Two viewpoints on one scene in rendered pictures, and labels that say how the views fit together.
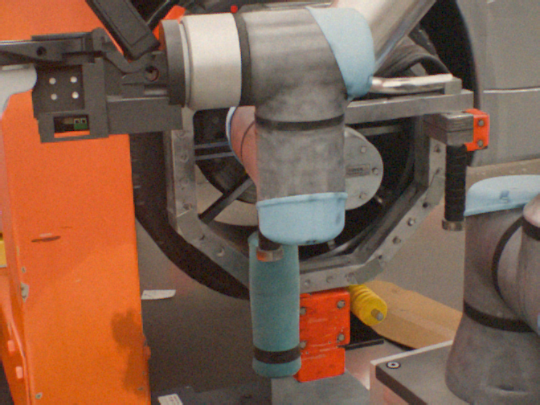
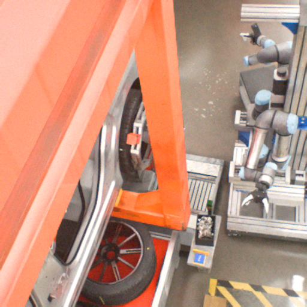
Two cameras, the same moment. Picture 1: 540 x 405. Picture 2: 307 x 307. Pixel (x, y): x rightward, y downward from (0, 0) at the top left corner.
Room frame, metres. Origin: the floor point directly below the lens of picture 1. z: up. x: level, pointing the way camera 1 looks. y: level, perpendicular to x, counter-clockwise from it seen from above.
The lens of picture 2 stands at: (0.20, 1.68, 3.98)
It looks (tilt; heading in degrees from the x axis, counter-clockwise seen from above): 54 degrees down; 314
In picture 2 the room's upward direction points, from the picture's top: 10 degrees counter-clockwise
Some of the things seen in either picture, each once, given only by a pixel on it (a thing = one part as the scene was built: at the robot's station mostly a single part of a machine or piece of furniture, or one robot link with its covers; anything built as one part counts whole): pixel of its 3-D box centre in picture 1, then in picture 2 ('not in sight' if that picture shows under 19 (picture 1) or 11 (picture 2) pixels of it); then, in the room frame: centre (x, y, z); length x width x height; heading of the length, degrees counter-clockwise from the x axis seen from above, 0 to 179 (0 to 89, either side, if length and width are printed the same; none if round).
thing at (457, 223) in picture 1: (455, 184); not in sight; (1.75, -0.32, 0.83); 0.04 x 0.04 x 0.16
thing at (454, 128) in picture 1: (447, 123); not in sight; (1.77, -0.31, 0.93); 0.09 x 0.05 x 0.05; 20
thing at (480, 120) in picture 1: (459, 130); not in sight; (2.02, -0.37, 0.85); 0.09 x 0.08 x 0.07; 110
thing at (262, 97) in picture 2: not in sight; (264, 100); (1.26, -0.71, 0.98); 0.13 x 0.12 x 0.14; 48
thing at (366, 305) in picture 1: (349, 290); not in sight; (2.04, -0.16, 0.51); 0.29 x 0.06 x 0.06; 20
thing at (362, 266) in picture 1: (310, 149); (146, 134); (1.91, -0.08, 0.85); 0.54 x 0.07 x 0.54; 110
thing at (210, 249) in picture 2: not in sight; (204, 239); (1.17, 0.28, 0.44); 0.43 x 0.17 x 0.03; 110
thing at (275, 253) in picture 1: (268, 211); not in sight; (1.63, 0.00, 0.83); 0.04 x 0.04 x 0.16
